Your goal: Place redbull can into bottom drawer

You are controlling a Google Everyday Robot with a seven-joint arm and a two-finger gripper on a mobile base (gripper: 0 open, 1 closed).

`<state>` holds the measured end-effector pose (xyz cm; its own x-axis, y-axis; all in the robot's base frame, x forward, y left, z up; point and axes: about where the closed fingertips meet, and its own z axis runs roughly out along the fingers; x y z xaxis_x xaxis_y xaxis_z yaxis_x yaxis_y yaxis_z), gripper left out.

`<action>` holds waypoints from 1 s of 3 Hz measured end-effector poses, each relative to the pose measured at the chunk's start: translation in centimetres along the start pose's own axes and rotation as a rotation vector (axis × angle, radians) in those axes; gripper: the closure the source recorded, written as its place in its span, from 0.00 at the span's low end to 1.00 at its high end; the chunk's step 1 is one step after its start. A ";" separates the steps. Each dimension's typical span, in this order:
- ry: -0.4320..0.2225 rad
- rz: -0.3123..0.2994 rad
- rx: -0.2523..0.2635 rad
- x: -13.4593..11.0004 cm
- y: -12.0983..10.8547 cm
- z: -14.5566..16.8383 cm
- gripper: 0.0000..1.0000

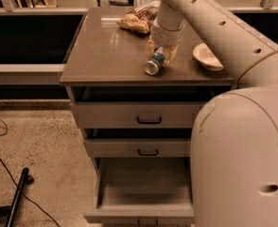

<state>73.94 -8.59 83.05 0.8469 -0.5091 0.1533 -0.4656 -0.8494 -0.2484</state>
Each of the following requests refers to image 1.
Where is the white bowl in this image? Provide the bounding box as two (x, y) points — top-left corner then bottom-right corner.
(193, 43), (224, 71)

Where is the brown chip bag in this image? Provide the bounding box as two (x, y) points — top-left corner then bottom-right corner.
(116, 1), (160, 34)

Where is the grey top drawer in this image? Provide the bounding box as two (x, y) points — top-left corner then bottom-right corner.
(71, 102), (203, 129)

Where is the black floor cable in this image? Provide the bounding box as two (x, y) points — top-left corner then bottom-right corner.
(0, 111), (61, 227)

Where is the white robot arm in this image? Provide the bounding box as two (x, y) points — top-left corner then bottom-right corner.
(151, 0), (278, 227)

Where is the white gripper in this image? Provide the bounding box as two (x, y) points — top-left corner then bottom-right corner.
(145, 16), (185, 67)

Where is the redbull can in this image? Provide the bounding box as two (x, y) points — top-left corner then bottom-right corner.
(145, 47), (165, 76)

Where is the black stand leg left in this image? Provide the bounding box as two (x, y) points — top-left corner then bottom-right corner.
(5, 167), (31, 227)

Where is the grey open bottom drawer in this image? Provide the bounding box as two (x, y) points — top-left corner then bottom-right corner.
(84, 157), (194, 226)

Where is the grey drawer cabinet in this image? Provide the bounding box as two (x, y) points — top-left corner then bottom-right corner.
(59, 6), (237, 163)

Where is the grey middle drawer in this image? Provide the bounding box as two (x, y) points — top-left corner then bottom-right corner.
(84, 139), (190, 158)

